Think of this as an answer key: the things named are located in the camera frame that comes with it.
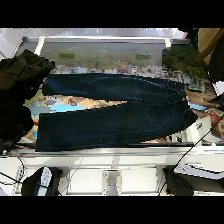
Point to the dark blue pants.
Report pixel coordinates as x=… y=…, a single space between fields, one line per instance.
x=116 y=128

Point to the dark green garment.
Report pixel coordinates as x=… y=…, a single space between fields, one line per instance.
x=20 y=68

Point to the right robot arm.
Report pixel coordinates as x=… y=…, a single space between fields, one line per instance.
x=181 y=183

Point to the black garment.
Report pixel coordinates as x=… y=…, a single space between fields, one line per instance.
x=13 y=123

